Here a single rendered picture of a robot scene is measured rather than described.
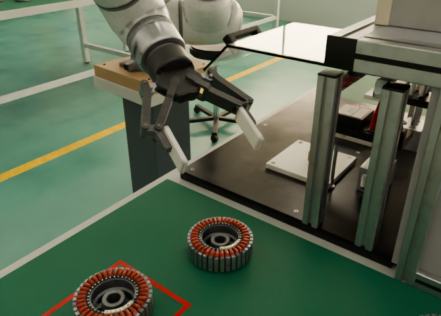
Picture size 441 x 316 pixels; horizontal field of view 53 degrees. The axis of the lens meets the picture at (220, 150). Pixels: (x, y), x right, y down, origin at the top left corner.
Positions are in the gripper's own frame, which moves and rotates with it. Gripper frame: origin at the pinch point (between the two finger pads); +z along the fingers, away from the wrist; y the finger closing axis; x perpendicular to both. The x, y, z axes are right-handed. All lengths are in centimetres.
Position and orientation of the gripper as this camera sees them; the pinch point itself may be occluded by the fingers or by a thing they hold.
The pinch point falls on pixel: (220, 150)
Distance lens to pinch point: 66.9
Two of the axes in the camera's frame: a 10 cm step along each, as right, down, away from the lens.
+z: 4.7, 7.8, -4.2
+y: -8.4, 2.5, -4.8
